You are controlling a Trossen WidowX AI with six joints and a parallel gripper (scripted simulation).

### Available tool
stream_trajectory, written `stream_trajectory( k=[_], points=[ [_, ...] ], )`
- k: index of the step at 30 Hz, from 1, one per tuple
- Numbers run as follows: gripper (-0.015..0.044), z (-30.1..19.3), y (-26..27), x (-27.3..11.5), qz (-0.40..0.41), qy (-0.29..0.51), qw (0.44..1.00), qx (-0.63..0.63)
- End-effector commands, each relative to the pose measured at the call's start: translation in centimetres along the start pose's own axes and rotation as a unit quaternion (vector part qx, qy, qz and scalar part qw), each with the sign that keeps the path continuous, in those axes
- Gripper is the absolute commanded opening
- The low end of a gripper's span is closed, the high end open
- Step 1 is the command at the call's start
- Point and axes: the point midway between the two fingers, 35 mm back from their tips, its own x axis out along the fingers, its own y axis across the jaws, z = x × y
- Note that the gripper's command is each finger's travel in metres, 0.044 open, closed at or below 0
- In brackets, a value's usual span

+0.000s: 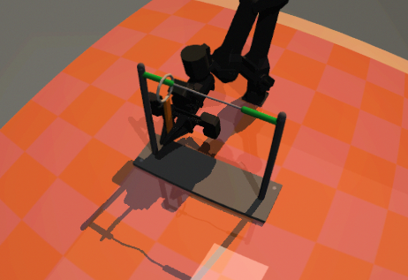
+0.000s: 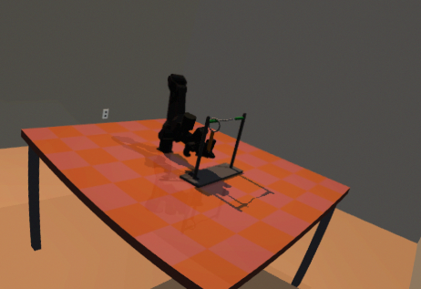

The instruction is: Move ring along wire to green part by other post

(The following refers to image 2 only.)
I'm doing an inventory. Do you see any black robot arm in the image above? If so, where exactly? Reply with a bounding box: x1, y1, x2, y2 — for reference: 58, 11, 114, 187
157, 74, 204, 153

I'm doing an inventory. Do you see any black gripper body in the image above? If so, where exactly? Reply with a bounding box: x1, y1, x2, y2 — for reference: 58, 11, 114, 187
182, 134, 216, 158

